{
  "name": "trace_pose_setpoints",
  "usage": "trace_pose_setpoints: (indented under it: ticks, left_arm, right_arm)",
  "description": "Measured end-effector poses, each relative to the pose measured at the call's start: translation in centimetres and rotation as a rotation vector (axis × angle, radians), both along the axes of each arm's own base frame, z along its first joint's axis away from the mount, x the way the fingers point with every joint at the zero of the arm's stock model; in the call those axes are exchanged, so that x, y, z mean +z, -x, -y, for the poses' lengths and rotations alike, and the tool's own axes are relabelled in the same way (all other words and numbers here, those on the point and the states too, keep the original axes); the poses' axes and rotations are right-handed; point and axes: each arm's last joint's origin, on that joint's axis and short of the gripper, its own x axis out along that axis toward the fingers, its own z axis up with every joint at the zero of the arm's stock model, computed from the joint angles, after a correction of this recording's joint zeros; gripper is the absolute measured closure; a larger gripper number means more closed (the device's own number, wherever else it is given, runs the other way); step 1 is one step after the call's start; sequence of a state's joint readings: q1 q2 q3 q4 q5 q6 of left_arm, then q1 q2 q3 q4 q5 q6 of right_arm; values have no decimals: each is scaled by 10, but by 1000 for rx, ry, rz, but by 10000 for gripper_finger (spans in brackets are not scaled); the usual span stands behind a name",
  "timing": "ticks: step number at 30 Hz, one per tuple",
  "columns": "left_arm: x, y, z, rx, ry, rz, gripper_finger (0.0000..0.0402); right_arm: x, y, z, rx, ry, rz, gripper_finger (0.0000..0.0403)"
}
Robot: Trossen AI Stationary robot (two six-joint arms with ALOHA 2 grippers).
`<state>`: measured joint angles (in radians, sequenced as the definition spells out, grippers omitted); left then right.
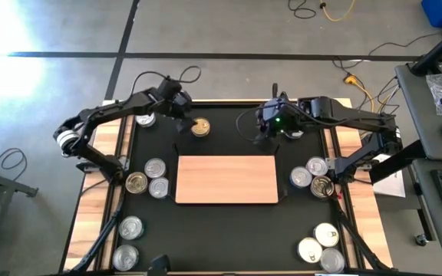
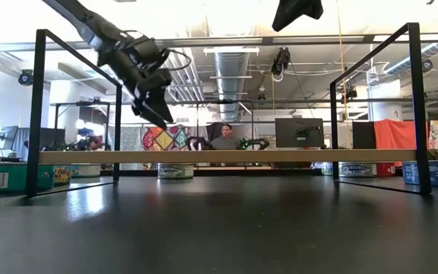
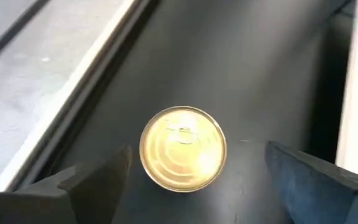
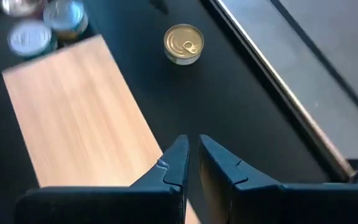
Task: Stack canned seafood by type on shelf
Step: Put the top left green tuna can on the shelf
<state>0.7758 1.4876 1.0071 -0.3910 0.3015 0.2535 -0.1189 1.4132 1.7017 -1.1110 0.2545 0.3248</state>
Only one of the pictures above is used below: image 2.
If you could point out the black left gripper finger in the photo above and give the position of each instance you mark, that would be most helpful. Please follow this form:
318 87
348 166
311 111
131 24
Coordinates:
148 114
164 106

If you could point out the blue grey curtain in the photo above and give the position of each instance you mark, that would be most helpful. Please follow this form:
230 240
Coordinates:
25 141

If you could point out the silver ceiling air duct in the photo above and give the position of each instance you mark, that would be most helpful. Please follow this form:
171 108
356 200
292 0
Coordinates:
230 83

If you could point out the colourful patchwork quilt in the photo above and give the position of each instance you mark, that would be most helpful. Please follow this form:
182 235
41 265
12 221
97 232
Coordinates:
164 140

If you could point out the orange cloth partition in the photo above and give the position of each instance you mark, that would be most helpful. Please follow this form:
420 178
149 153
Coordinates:
397 137

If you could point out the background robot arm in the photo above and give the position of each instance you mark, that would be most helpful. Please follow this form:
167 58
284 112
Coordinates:
200 144
255 144

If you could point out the black partition panel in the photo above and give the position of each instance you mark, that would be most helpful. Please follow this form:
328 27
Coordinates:
363 135

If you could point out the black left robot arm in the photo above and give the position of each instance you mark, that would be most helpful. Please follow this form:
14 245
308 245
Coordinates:
74 15

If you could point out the person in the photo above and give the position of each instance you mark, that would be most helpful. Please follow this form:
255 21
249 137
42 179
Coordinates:
226 142

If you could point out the dark round ceiling device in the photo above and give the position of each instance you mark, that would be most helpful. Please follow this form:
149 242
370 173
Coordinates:
25 78

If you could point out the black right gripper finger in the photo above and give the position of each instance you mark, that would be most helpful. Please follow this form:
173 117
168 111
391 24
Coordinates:
289 13
315 8

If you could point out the black metal table frame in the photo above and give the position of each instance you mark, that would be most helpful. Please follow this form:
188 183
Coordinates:
242 172

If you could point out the black computer monitor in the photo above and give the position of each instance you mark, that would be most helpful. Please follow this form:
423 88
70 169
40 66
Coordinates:
287 133

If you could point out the black hanging ceiling camera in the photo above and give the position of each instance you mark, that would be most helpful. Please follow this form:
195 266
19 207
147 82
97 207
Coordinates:
281 61

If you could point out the teal seafood can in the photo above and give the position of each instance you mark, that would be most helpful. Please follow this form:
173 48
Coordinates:
13 177

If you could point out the black background rig frame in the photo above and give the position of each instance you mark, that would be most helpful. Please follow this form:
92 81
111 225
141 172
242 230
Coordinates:
82 103

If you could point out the silver-lid seafood can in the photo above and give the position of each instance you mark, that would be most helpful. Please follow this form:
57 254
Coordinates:
176 172
357 170

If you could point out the wooden shelf black metal frame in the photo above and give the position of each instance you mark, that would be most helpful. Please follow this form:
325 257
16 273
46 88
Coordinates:
223 156

